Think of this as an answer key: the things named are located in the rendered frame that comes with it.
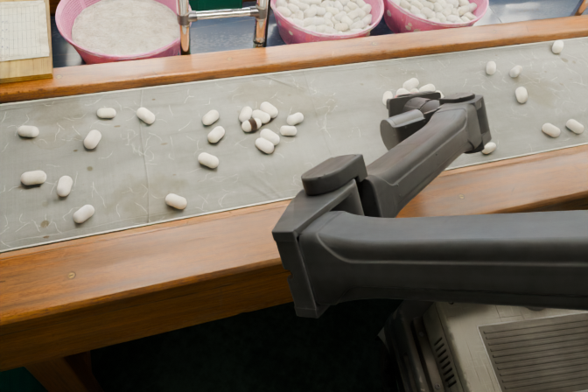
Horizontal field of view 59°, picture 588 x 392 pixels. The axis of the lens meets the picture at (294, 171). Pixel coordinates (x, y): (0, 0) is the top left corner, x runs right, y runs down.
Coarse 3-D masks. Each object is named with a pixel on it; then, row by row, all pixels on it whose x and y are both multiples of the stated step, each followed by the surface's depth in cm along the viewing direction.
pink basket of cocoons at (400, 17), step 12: (384, 0) 125; (468, 0) 132; (480, 0) 128; (384, 12) 129; (396, 12) 122; (408, 12) 118; (480, 12) 125; (396, 24) 125; (408, 24) 122; (420, 24) 120; (432, 24) 119; (444, 24) 118; (456, 24) 118; (468, 24) 121
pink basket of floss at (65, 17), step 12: (72, 0) 108; (84, 0) 111; (96, 0) 113; (168, 0) 115; (60, 12) 104; (72, 12) 108; (60, 24) 102; (72, 24) 108; (84, 48) 98; (168, 48) 102; (84, 60) 106; (96, 60) 101; (108, 60) 100; (120, 60) 100
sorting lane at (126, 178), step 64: (384, 64) 111; (448, 64) 114; (512, 64) 116; (576, 64) 119; (0, 128) 88; (64, 128) 90; (128, 128) 92; (192, 128) 94; (320, 128) 98; (512, 128) 104; (0, 192) 81; (128, 192) 84; (192, 192) 86; (256, 192) 87
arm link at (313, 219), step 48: (336, 192) 46; (288, 240) 40; (336, 240) 38; (384, 240) 36; (432, 240) 34; (480, 240) 32; (528, 240) 30; (576, 240) 29; (336, 288) 39; (384, 288) 37; (432, 288) 34; (480, 288) 32; (528, 288) 31; (576, 288) 29
